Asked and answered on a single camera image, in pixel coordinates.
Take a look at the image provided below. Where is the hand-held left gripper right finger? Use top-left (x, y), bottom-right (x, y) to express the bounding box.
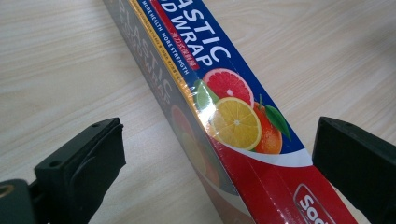
top-left (312, 116), bottom-right (396, 224)

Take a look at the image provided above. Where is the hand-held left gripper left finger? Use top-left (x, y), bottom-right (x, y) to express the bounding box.
top-left (34, 117), bottom-right (127, 224)

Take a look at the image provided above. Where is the blue and red wrap box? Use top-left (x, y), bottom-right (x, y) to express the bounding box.
top-left (103, 0), bottom-right (359, 224)

